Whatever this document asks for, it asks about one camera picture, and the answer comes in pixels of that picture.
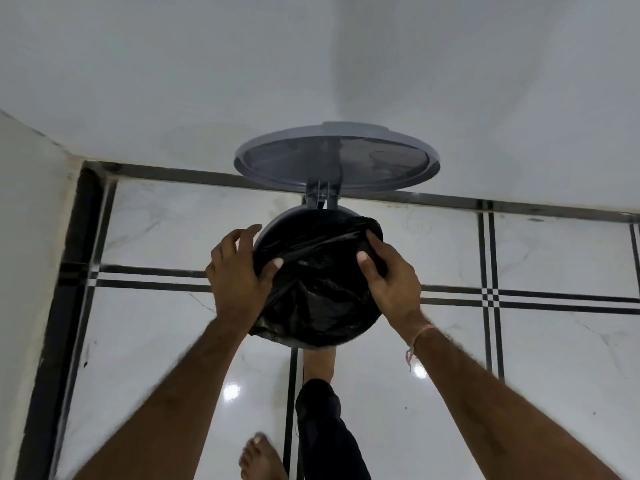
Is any person's right forearm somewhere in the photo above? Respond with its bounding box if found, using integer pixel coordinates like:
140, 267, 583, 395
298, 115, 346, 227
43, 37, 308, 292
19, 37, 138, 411
400, 324, 624, 480

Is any person's black trouser leg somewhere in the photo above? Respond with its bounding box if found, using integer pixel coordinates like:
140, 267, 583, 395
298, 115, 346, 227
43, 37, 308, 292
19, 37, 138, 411
294, 378, 372, 480

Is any person's left foot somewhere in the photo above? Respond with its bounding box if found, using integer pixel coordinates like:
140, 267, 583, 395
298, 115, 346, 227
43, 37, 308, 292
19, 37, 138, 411
238, 433, 287, 480

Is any person's right hand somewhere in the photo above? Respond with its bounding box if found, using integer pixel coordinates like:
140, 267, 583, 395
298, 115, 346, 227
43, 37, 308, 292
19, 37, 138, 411
355, 230, 431, 341

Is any person's foot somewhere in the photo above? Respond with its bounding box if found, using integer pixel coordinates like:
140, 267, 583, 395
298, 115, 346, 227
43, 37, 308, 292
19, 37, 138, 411
301, 345, 342, 384
238, 433, 287, 480

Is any black plastic garbage bag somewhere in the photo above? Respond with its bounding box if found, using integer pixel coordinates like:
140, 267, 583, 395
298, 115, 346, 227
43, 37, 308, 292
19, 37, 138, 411
251, 216, 389, 348

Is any grey round pedal bin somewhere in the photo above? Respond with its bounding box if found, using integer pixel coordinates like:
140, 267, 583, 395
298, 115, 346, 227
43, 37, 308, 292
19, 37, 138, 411
248, 179, 387, 351

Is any person's right foot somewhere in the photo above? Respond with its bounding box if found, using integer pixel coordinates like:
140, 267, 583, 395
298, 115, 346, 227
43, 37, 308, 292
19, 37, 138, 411
301, 345, 342, 384

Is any grey round bin lid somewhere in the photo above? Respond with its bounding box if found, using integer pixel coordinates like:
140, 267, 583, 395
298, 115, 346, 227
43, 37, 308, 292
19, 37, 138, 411
233, 121, 441, 192

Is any person's left forearm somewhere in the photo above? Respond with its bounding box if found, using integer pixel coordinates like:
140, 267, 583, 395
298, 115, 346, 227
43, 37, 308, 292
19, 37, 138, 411
72, 315, 252, 480

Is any pale wrist thread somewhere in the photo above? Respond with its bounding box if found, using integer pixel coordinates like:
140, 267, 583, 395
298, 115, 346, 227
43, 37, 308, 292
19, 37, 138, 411
404, 325, 442, 373

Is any person's left hand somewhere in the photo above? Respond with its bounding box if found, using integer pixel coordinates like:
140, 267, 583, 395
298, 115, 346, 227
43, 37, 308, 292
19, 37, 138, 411
205, 224, 285, 340

